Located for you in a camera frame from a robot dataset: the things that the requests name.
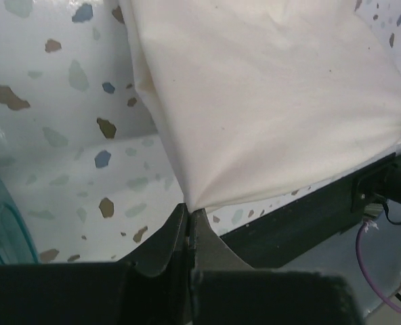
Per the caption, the cream white t-shirt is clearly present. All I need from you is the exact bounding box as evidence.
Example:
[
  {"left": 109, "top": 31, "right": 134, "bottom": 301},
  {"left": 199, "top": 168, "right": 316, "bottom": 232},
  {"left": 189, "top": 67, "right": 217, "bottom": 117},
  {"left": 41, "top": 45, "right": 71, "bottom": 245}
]
[{"left": 120, "top": 1, "right": 401, "bottom": 211}]

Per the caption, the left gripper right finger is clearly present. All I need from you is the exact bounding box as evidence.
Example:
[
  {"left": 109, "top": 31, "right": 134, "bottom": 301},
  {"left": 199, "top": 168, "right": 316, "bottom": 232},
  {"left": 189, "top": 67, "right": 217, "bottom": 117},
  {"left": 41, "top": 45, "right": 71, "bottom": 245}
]
[{"left": 188, "top": 210, "right": 364, "bottom": 324}]

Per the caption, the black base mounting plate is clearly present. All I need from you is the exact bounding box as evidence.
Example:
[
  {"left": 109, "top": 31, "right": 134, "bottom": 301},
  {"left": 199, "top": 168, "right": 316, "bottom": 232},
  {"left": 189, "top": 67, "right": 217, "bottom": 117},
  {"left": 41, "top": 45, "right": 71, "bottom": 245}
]
[{"left": 221, "top": 154, "right": 401, "bottom": 268}]

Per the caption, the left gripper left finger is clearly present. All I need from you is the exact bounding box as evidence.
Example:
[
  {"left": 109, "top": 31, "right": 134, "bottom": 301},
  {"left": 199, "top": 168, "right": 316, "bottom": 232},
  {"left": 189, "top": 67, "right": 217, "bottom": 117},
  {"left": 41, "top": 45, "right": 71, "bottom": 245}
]
[{"left": 0, "top": 204, "right": 189, "bottom": 324}]

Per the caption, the teal plastic basket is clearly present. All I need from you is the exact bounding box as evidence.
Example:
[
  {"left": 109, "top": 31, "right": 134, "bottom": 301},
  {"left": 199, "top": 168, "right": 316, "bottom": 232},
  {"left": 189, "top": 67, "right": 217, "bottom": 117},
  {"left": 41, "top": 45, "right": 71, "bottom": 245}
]
[{"left": 0, "top": 179, "right": 39, "bottom": 265}]

